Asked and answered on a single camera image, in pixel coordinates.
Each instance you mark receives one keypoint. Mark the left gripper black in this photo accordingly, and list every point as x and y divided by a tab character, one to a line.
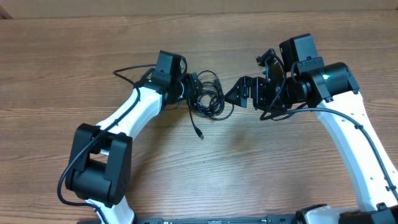
193	84

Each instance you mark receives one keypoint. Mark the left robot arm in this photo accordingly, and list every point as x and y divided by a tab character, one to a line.
99	167

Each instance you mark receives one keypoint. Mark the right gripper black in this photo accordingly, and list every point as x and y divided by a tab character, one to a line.
242	86

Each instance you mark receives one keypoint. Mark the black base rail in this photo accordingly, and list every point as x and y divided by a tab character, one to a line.
270	219

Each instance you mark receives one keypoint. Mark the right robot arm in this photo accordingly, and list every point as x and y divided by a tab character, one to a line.
294	80

